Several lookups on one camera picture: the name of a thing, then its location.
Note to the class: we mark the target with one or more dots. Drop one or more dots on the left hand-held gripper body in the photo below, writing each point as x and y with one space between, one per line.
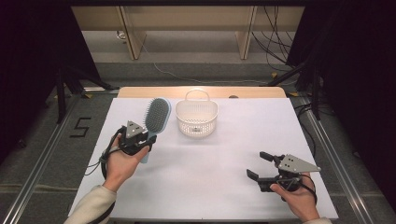
133 138

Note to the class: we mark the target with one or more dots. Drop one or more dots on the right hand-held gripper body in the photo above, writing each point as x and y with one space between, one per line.
288 174

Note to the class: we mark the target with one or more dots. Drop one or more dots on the light blue hairbrush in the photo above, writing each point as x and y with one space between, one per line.
157 116

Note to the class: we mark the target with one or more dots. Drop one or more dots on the white plastic basket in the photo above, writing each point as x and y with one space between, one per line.
196 116

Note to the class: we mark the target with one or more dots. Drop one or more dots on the person's right hand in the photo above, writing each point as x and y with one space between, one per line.
295 202

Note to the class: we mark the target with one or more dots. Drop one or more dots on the person's left hand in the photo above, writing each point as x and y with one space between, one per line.
123 168

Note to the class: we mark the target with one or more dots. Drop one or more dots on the white table cover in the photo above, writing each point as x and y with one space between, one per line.
205 174

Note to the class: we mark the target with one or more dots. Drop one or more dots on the wooden table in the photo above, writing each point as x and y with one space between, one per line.
258 92

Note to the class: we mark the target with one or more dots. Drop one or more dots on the black metal stand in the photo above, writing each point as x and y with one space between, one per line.
60 93
315 93

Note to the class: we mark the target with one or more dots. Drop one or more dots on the dark curtain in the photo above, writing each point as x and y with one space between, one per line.
28 62
361 77

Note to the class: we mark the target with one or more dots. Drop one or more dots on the beige wooden desk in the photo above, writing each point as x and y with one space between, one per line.
186 17

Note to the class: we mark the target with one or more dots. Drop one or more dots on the aluminium floor rail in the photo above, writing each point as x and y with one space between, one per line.
40 168
339 168

